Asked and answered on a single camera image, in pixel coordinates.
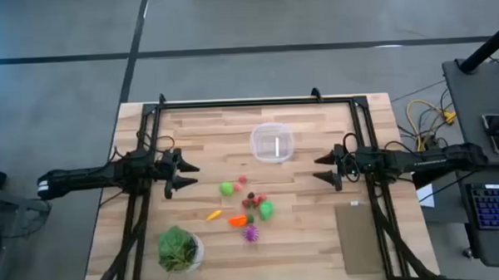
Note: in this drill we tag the brown rectangular mat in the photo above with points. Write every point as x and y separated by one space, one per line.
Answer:
359 240

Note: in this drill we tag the black toy blackberry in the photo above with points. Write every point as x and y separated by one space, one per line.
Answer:
250 195

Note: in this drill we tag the black metal table frame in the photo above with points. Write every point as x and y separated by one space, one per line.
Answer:
252 102

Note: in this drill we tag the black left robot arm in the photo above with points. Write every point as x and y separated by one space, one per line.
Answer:
88 176

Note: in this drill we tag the pink toy raspberry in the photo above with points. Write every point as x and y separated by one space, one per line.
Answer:
238 187
242 179

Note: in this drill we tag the keyboard with blue backlight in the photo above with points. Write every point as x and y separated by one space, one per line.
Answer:
495 208

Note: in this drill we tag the red toy strawberry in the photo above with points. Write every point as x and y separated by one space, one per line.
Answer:
260 200
247 203

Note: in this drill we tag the clear plastic tupperware container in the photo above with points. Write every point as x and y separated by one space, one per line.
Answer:
260 144

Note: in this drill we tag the orange toy carrot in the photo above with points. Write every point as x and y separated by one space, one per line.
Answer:
237 220

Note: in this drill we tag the green toy bell pepper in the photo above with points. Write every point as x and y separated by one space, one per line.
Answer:
266 211

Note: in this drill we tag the small white tag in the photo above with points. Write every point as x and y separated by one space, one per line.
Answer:
354 203

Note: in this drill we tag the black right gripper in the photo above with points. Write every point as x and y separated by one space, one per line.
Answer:
345 165

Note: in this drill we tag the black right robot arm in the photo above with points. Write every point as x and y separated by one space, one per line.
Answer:
421 161

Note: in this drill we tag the round green toy lime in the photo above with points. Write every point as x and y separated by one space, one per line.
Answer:
227 188

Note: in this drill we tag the small yellow toy banana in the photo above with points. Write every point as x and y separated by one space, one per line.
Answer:
213 215

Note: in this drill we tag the white paper sheet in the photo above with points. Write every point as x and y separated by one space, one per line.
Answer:
426 196

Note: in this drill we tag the green potted plant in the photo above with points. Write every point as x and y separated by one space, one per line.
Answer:
176 248

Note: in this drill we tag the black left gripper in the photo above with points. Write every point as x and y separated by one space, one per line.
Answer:
167 165

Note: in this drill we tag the black pole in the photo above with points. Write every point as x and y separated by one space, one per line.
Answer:
485 48

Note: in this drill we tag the purple striped toy fruit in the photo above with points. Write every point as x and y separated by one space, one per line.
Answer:
251 233

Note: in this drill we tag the grey side desk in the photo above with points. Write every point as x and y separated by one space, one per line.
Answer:
469 107

